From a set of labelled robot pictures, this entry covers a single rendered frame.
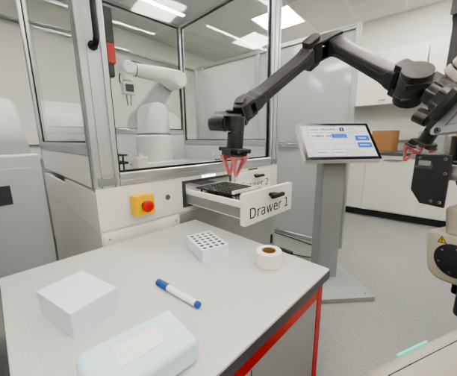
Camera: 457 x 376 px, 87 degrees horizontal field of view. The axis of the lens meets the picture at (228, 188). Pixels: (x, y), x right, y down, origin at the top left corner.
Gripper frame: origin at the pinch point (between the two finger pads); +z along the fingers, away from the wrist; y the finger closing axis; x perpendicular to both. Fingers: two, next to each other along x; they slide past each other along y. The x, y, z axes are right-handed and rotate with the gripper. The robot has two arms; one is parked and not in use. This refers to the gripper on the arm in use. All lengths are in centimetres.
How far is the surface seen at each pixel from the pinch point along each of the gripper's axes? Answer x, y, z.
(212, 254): 19.8, -14.2, 18.6
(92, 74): 37, 24, -29
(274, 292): 18.7, -35.0, 18.9
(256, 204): -0.6, -11.7, 8.5
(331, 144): -103, 12, -8
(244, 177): -29.8, 21.8, 9.2
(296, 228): -171, 67, 92
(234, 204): 4.1, -5.7, 9.1
